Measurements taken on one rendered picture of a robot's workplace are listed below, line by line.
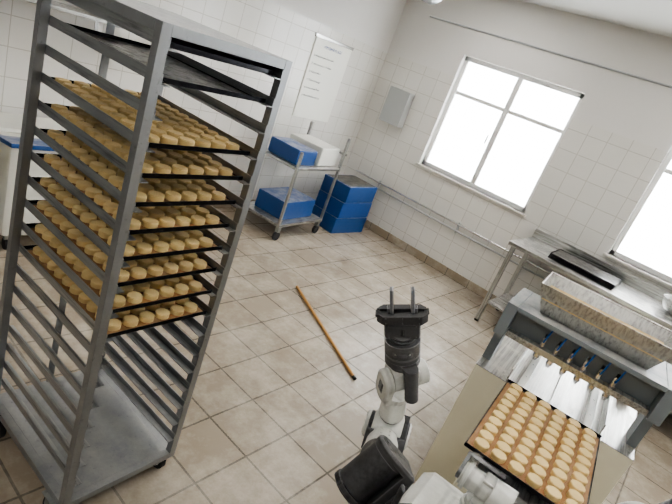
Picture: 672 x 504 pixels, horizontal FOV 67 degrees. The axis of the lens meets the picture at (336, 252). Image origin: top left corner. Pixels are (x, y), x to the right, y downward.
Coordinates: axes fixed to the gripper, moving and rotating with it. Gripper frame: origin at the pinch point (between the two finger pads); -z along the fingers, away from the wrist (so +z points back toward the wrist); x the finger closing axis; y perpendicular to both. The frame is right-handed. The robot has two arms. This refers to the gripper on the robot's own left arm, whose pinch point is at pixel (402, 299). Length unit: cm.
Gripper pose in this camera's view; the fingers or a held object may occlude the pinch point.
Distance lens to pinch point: 119.1
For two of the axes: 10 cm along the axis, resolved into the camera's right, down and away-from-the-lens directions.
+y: -0.9, 4.6, -8.8
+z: 0.6, 8.9, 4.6
